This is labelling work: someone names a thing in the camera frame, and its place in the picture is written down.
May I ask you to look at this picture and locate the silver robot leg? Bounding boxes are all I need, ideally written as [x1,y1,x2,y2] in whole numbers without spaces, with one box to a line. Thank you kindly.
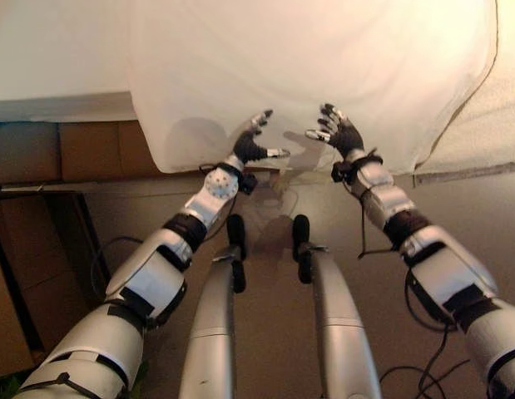
[291,214,384,399]
[177,214,248,399]

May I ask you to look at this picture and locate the left silver robot leg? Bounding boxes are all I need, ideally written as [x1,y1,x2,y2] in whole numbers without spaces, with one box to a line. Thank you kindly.
[177,214,248,399]

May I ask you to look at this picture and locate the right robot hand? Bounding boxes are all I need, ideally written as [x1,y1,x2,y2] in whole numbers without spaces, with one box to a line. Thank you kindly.
[304,102,365,159]

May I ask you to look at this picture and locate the brown wooden cabinet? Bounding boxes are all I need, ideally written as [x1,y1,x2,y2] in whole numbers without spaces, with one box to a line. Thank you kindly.
[0,190,112,380]

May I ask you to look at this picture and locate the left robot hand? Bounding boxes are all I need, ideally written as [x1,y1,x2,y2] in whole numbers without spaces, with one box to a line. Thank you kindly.
[232,108,291,165]

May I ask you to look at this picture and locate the wooden bed frame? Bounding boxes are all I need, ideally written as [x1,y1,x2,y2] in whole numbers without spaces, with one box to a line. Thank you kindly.
[0,91,515,193]

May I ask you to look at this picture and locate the black floor cable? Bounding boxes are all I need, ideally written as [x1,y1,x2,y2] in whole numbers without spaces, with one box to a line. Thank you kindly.
[377,323,474,399]

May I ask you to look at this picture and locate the white duvet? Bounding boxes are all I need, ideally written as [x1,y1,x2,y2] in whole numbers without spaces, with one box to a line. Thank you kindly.
[122,0,500,175]

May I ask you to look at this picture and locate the right silver robot leg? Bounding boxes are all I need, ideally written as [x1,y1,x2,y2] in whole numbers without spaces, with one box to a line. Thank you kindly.
[291,214,384,399]

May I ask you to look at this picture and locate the white bed sheet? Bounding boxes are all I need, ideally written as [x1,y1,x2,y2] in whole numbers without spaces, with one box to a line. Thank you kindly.
[0,0,138,102]

